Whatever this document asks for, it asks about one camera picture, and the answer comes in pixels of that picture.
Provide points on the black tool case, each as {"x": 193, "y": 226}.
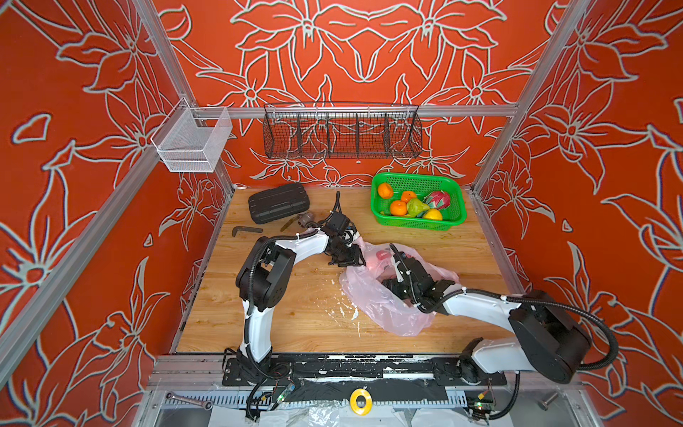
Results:
{"x": 278, "y": 203}

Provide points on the pink plastic bag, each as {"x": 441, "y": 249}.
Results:
{"x": 364, "y": 286}

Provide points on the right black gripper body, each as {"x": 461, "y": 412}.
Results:
{"x": 402, "y": 288}

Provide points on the yellow tape roll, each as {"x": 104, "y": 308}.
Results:
{"x": 361, "y": 402}

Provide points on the small orange fruit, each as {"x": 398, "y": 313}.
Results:
{"x": 407, "y": 196}

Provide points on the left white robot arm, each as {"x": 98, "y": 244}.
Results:
{"x": 265, "y": 275}

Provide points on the black hex key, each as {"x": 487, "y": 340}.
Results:
{"x": 245, "y": 229}

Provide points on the black wire basket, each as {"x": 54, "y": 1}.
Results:
{"x": 320, "y": 130}

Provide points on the clear plastic bin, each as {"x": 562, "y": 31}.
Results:
{"x": 191, "y": 139}

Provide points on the metal drill chuck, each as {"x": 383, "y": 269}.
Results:
{"x": 303, "y": 219}

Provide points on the green fruit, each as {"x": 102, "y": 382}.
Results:
{"x": 416, "y": 208}

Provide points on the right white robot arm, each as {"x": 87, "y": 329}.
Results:
{"x": 551, "y": 339}

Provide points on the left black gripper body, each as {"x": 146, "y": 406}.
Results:
{"x": 345, "y": 255}

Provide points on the green plastic basket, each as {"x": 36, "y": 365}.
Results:
{"x": 422, "y": 185}

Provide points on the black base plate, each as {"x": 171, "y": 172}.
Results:
{"x": 443, "y": 369}

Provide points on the metal wrench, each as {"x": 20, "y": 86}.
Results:
{"x": 204, "y": 404}

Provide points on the yellow apple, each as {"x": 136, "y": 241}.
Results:
{"x": 433, "y": 215}

